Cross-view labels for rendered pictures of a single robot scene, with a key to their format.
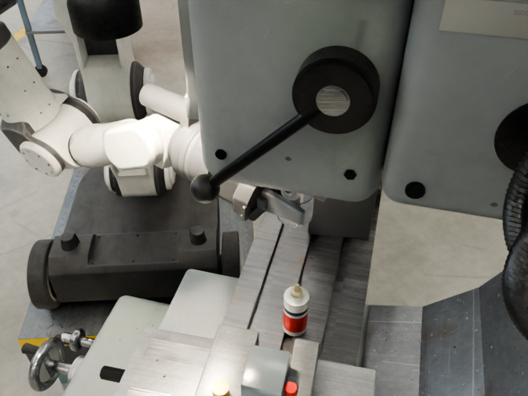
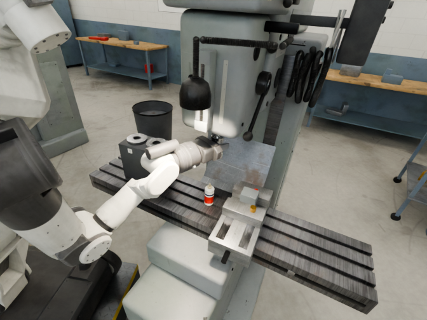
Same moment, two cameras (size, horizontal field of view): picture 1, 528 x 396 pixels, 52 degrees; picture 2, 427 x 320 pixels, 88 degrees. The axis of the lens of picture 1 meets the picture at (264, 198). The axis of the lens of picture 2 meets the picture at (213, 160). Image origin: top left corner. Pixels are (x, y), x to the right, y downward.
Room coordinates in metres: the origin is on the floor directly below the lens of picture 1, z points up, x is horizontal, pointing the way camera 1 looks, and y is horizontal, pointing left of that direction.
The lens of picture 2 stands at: (0.41, 0.64, 1.63)
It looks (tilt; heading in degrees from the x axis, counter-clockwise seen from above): 34 degrees down; 279
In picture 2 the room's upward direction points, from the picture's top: 4 degrees clockwise
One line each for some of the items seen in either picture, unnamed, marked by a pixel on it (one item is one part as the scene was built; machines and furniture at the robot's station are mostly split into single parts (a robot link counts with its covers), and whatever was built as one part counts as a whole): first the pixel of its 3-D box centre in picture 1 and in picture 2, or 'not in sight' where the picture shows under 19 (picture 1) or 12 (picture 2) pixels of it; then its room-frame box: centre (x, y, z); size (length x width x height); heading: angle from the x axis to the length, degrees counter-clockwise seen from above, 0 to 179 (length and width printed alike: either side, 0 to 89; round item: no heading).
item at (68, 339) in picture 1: (92, 342); not in sight; (0.79, 0.44, 0.51); 0.22 x 0.06 x 0.06; 75
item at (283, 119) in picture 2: not in sight; (251, 163); (0.36, -0.64, 0.78); 0.50 x 0.47 x 1.56; 75
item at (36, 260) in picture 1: (48, 273); not in sight; (1.03, 0.62, 0.50); 0.20 x 0.05 x 0.20; 4
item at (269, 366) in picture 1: (265, 380); (248, 198); (0.37, 0.00, 1.04); 0.06 x 0.05 x 0.06; 168
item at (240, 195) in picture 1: (239, 170); (197, 152); (0.57, 0.03, 1.23); 0.13 x 0.12 x 0.10; 144
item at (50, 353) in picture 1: (62, 368); not in sight; (0.64, 0.44, 0.63); 0.16 x 0.12 x 0.12; 75
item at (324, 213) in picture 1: (343, 163); (149, 159); (0.86, -0.16, 1.03); 0.22 x 0.12 x 0.20; 173
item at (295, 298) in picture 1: (295, 306); (209, 193); (0.54, -0.05, 0.98); 0.04 x 0.04 x 0.11
